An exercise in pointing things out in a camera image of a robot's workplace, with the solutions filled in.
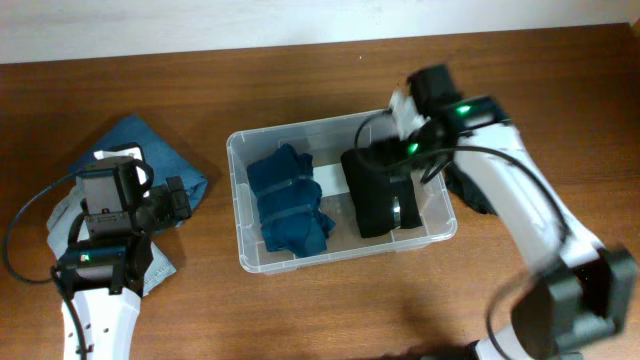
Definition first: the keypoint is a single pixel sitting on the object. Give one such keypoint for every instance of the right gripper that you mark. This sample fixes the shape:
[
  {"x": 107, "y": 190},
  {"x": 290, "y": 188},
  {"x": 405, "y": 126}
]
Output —
[{"x": 405, "y": 151}]

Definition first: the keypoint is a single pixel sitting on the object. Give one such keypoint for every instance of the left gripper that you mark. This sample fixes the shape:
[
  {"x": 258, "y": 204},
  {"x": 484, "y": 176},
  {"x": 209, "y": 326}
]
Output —
[{"x": 170, "y": 201}]

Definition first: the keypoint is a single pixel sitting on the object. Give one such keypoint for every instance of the black taped cloth bundle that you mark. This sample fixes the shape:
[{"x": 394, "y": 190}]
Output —
[
  {"x": 466, "y": 190},
  {"x": 382, "y": 203}
]

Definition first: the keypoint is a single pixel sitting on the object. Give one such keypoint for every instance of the navy blue taped cloth bundle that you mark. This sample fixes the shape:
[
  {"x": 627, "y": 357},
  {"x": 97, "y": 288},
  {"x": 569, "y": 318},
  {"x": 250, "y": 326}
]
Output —
[{"x": 288, "y": 201}]

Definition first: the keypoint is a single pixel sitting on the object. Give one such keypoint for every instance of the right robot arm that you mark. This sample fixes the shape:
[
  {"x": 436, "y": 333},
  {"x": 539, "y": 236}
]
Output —
[{"x": 575, "y": 292}]

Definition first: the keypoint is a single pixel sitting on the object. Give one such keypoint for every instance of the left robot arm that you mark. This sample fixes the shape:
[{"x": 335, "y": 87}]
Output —
[{"x": 100, "y": 276}]

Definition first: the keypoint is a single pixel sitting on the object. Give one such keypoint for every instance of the dark blue folded jeans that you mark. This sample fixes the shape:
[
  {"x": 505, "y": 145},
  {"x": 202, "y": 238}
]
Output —
[{"x": 165, "y": 160}]

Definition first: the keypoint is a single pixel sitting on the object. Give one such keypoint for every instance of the light grey folded jeans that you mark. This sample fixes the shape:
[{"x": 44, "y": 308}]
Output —
[{"x": 59, "y": 225}]

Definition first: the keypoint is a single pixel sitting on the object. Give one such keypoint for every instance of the white label in bin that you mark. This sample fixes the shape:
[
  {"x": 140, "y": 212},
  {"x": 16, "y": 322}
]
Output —
[{"x": 331, "y": 179}]

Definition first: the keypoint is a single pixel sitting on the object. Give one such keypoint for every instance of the clear plastic storage bin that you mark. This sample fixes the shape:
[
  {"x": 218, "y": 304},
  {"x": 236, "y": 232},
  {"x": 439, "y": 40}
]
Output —
[{"x": 326, "y": 140}]

